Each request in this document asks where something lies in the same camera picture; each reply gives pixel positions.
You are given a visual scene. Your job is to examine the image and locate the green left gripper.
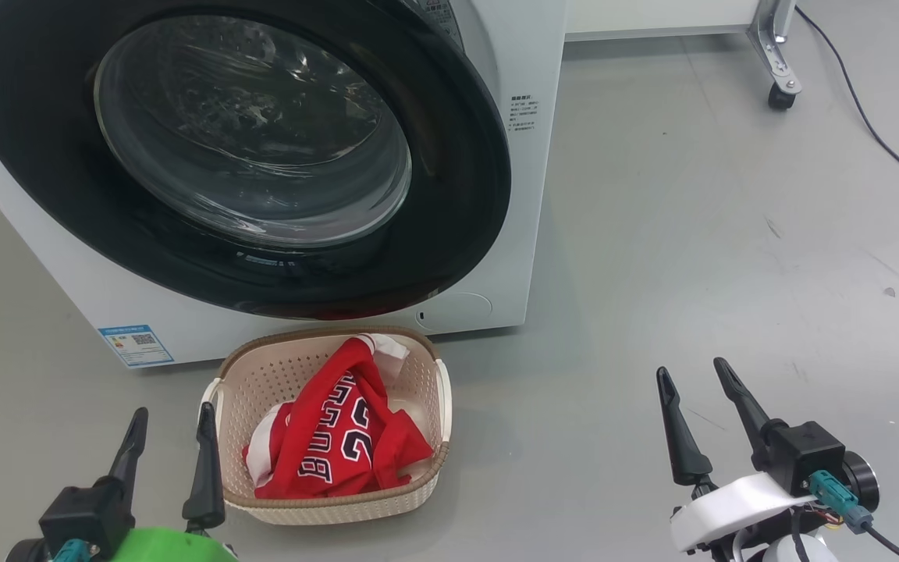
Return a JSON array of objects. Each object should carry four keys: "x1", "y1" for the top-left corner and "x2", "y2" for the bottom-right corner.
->
[{"x1": 5, "y1": 402, "x2": 240, "y2": 562}]

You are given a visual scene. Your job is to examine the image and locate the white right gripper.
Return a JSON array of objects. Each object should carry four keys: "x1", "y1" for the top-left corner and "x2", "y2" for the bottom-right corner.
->
[{"x1": 656, "y1": 357, "x2": 817, "y2": 553}]

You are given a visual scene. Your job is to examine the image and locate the red basketball jersey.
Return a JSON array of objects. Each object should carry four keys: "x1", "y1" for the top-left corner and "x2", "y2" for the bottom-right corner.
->
[{"x1": 251, "y1": 337, "x2": 435, "y2": 499}]

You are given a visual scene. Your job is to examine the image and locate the red and white shorts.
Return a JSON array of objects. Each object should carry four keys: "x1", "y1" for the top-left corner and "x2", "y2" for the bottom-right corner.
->
[{"x1": 243, "y1": 334, "x2": 411, "y2": 485}]

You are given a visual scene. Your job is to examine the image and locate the round washing machine door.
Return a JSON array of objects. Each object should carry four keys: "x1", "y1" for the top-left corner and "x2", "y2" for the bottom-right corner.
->
[{"x1": 0, "y1": 0, "x2": 513, "y2": 321}]

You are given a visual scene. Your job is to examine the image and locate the beige perforated laundry basket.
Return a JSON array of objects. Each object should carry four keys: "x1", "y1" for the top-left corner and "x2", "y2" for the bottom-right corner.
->
[{"x1": 200, "y1": 326, "x2": 453, "y2": 525}]

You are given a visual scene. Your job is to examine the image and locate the white washing machine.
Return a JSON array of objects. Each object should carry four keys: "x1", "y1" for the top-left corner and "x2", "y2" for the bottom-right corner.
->
[{"x1": 0, "y1": 0, "x2": 567, "y2": 368}]

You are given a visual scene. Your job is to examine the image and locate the blue energy label sticker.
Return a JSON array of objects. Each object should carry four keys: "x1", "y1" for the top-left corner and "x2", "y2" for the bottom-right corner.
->
[{"x1": 98, "y1": 325, "x2": 175, "y2": 368}]

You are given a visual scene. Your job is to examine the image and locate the black floor cable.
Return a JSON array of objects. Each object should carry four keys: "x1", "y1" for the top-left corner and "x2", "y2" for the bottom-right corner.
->
[{"x1": 795, "y1": 6, "x2": 899, "y2": 210}]

